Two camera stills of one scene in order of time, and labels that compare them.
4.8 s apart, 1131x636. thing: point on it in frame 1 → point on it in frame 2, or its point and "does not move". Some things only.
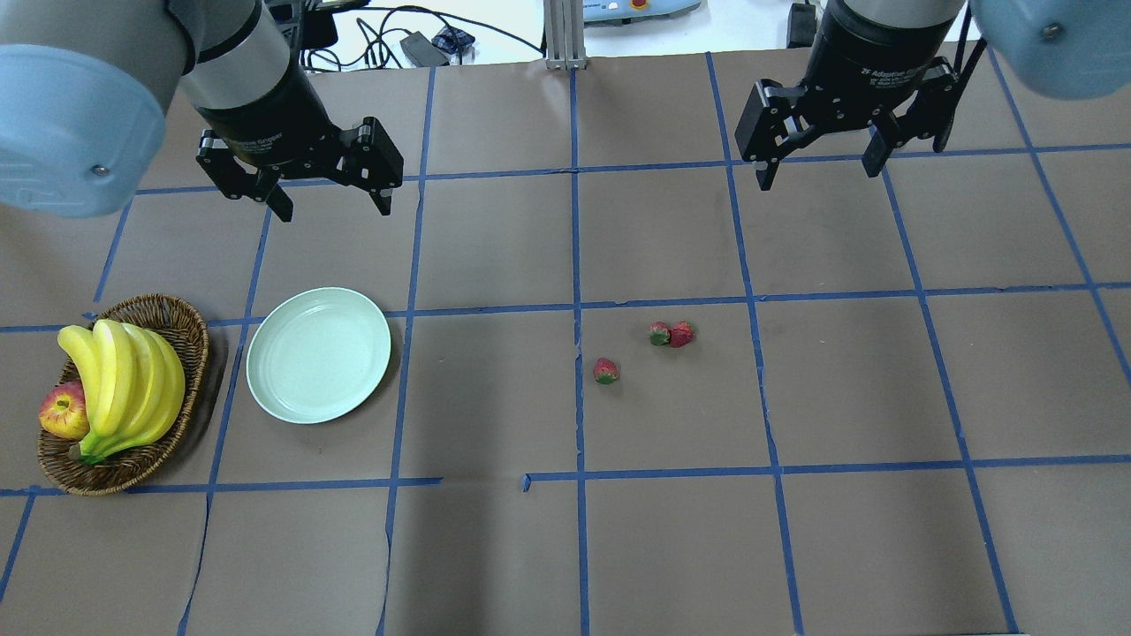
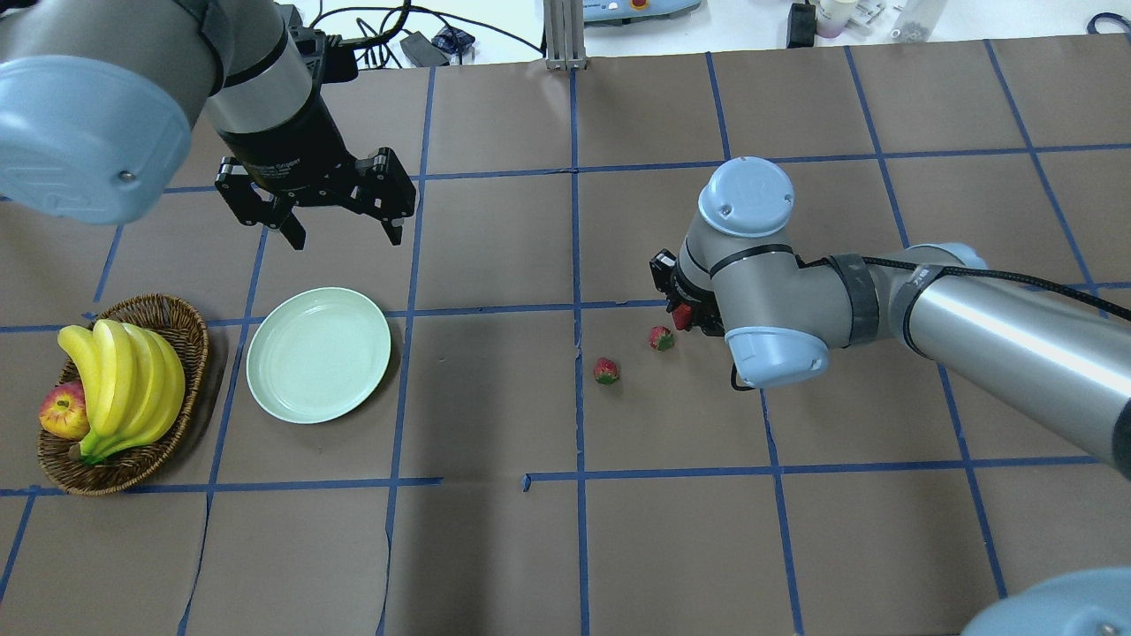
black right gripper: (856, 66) → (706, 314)
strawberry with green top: (659, 334) does not move
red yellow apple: (64, 412) does not move
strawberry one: (605, 371) does not move
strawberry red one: (680, 334) → (683, 314)
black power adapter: (422, 52) does not move
